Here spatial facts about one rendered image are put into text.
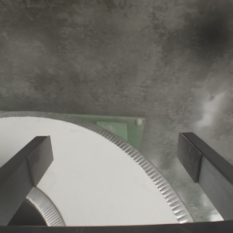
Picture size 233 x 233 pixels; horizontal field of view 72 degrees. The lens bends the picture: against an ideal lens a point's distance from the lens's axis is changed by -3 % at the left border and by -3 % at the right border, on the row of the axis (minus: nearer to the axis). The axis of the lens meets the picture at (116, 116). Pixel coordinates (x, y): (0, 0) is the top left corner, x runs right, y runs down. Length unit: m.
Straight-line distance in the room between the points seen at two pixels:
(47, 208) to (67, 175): 0.10
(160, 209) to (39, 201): 0.33
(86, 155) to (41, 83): 0.49
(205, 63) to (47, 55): 0.72
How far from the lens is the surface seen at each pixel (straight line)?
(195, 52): 0.84
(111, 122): 0.96
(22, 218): 0.85
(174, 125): 1.06
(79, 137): 0.64
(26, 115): 0.79
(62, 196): 0.52
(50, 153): 0.17
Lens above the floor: 0.73
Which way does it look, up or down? 49 degrees down
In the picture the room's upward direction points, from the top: 178 degrees counter-clockwise
